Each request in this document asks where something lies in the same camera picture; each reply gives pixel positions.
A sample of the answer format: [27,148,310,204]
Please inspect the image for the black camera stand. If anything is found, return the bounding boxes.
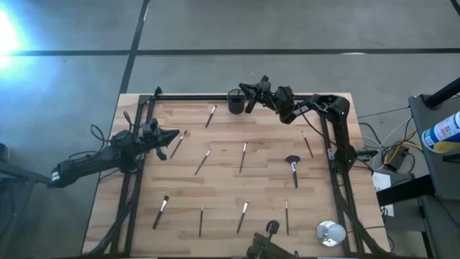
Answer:
[246,219,301,259]

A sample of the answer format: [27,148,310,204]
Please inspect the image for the yellow cable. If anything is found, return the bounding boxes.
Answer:
[383,129,424,165]

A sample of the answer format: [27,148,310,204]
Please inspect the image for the grey cart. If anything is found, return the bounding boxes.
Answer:
[408,94,460,259]

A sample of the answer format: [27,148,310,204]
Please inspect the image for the black brush white-tipped bristles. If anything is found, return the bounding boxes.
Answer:
[236,200,250,235]

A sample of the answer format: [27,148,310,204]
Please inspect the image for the large fan makeup brush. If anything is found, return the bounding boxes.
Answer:
[284,154,302,189]

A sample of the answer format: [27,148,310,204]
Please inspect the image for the black floor stand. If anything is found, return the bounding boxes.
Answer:
[0,142,58,259]

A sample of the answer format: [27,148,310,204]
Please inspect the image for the black flat bar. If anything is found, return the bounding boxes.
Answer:
[376,175,436,207]

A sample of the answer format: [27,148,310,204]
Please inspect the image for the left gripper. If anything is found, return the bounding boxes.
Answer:
[142,120,181,162]

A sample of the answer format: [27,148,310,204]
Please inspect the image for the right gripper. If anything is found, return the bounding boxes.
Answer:
[238,81,277,114]

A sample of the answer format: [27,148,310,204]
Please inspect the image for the black mesh cup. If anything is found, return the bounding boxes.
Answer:
[227,88,247,115]

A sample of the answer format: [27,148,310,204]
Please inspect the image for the black aluminium table frame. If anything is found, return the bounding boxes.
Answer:
[86,87,389,258]

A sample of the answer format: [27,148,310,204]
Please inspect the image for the blue white yellow canister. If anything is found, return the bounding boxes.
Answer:
[421,110,460,154]

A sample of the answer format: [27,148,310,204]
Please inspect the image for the white paper sheet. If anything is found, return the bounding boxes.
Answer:
[372,171,395,217]

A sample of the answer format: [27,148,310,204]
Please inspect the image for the black power adapter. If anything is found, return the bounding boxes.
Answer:
[386,145,410,173]

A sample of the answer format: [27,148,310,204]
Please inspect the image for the black pole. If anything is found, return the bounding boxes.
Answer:
[423,77,460,109]

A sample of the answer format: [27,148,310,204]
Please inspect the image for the medium black makeup brush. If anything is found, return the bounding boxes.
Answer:
[152,194,170,231]

